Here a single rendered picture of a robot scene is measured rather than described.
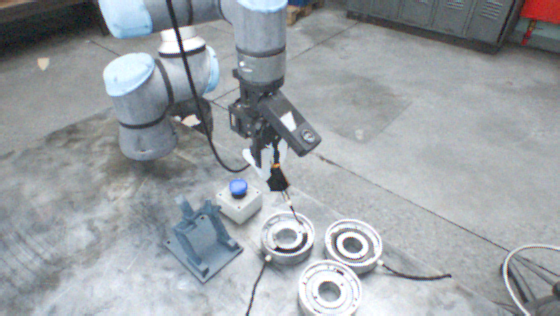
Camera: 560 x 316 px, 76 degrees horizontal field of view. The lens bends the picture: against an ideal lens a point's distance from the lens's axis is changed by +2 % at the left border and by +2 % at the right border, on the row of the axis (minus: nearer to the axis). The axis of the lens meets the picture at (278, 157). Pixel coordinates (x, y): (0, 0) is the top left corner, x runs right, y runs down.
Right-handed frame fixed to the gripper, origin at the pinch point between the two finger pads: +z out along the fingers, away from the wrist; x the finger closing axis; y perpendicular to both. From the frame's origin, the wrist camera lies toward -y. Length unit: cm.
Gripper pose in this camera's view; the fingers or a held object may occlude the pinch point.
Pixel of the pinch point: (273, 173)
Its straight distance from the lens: 67.4
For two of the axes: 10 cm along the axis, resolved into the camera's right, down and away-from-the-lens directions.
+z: 0.0, 7.6, 6.5
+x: -6.8, 4.8, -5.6
